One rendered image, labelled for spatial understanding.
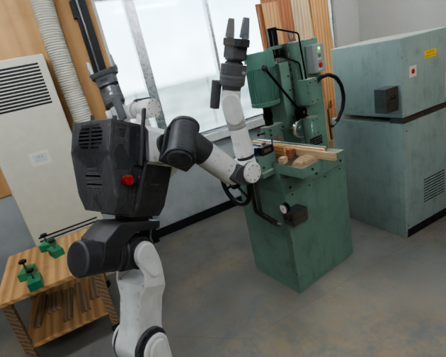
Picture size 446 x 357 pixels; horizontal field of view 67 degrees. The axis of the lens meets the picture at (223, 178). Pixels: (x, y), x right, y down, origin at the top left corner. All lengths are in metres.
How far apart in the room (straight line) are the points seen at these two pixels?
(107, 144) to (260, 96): 1.17
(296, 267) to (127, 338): 1.24
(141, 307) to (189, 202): 2.25
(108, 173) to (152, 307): 0.53
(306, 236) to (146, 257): 1.27
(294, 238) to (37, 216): 1.89
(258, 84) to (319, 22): 2.06
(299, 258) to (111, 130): 1.54
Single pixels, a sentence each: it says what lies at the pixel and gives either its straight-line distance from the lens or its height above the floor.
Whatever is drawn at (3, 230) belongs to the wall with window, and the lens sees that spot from 3.25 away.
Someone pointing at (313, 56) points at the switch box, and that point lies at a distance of 2.17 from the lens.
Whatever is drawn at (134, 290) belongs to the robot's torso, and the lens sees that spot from 1.28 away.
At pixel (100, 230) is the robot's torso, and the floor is 1.09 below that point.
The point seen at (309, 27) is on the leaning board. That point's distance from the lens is 3.93.
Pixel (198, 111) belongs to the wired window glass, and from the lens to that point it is 3.39.
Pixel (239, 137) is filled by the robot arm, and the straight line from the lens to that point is 1.19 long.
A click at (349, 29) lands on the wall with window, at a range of 4.46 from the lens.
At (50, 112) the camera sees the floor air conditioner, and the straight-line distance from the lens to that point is 2.75.
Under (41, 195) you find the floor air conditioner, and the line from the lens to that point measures 2.85.
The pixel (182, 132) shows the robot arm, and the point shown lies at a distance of 1.05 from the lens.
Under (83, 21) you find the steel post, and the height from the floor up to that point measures 1.99.
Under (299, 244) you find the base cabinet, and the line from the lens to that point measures 2.20.
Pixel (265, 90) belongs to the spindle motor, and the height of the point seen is 1.30.
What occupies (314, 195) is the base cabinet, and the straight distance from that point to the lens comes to 2.19.
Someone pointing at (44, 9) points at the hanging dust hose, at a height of 2.08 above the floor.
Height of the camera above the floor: 1.52
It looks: 19 degrees down
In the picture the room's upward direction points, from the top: 12 degrees counter-clockwise
